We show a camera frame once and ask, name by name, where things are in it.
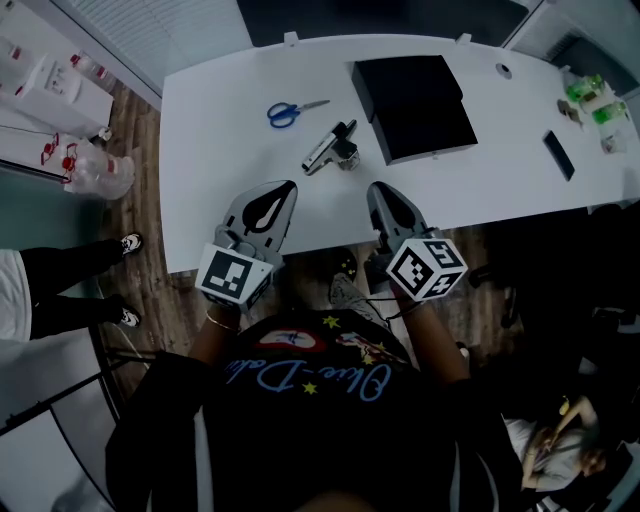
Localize thin gold bracelet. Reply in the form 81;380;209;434
205;310;242;334

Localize green drink bottle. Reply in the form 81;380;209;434
591;99;631;127
565;73;607;102

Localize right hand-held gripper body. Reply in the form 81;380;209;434
363;224;470;304

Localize black smartphone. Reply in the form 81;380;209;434
543;129;577;183

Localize long black desk divider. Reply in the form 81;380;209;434
234;0;531;49

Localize black office chair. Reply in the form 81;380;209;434
469;202;640;416

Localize person's left forearm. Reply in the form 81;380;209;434
189;294;247;367

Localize black metal frame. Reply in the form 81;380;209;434
0;322;167;512

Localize black marker pen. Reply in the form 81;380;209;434
323;118;359;150

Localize white water dispenser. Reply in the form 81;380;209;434
14;49;116;140

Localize silver stapler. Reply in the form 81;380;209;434
301;130;362;177

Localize person's right forearm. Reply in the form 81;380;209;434
397;297;472;387

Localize blue-handled scissors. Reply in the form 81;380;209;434
266;98;332;130

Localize person's grey shoe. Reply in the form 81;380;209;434
327;272;389;329

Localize black box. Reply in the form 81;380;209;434
350;54;479;167

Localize clear water jug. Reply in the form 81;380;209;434
40;130;114;174
59;144;137;202

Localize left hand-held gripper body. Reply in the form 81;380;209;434
193;223;287;314

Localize red-labelled water jug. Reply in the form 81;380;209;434
69;49;117;94

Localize clear glass cup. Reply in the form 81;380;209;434
599;128;629;157

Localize person's dark patterned shoe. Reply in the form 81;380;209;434
329;246;360;277

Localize small brown object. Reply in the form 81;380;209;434
556;98;584;127

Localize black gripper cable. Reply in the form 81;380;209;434
367;294;417;322

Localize person's black printed shirt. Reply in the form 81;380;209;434
104;307;526;512

